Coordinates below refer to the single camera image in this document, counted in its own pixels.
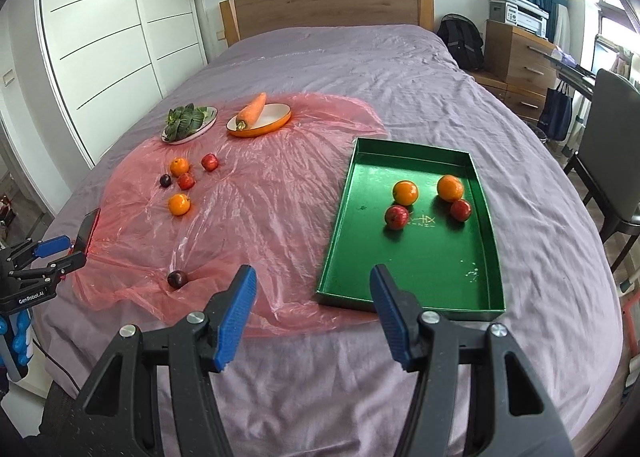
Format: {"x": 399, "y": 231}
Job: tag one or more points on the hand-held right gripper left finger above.
{"x": 235, "y": 317}

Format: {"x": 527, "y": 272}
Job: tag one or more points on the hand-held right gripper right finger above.
{"x": 390, "y": 317}

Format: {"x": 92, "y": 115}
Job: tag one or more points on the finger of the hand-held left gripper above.
{"x": 67, "y": 263}
{"x": 50, "y": 245}

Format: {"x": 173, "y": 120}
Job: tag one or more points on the dark plum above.
{"x": 177, "y": 279}
{"x": 165, "y": 180}

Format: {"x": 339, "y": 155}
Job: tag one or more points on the green tray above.
{"x": 435, "y": 262}

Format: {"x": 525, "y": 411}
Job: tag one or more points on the small red apple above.
{"x": 460, "y": 209}
{"x": 209, "y": 161}
{"x": 186, "y": 181}
{"x": 396, "y": 216}

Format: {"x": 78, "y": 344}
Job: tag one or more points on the orange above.
{"x": 179, "y": 166}
{"x": 450, "y": 187}
{"x": 178, "y": 204}
{"x": 405, "y": 192}

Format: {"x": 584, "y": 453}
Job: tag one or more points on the phone in red case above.
{"x": 89, "y": 232}

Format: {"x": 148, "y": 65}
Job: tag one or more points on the dark cloth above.
{"x": 35, "y": 422}

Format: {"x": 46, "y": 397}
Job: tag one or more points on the pink plastic sheet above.
{"x": 260, "y": 187}

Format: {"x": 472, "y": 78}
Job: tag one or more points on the green bok choy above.
{"x": 182, "y": 119}

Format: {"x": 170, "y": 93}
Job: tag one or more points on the white plate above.
{"x": 202, "y": 129}

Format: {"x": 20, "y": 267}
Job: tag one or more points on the carrot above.
{"x": 252, "y": 112}

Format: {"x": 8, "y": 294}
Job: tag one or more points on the orange oval dish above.
{"x": 272, "y": 114}

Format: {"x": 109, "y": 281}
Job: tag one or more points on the white wardrobe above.
{"x": 110, "y": 37}

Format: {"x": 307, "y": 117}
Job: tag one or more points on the bed with purple sheet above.
{"x": 350, "y": 67}

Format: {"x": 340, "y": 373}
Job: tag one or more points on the dark blue bag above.
{"x": 555, "y": 114}

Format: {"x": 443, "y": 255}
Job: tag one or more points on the black backpack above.
{"x": 462, "y": 44}

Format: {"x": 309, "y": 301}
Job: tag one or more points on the wooden drawer cabinet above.
{"x": 520, "y": 62}

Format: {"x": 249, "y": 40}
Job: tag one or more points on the grey chair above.
{"x": 615, "y": 127}

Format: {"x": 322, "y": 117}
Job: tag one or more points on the glass desk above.
{"x": 570, "y": 62}

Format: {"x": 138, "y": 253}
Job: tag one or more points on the wooden headboard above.
{"x": 325, "y": 7}

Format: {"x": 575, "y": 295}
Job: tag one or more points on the white printer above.
{"x": 525, "y": 12}

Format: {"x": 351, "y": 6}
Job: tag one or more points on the side window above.
{"x": 615, "y": 12}

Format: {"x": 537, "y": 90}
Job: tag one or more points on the wall light switch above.
{"x": 8, "y": 77}

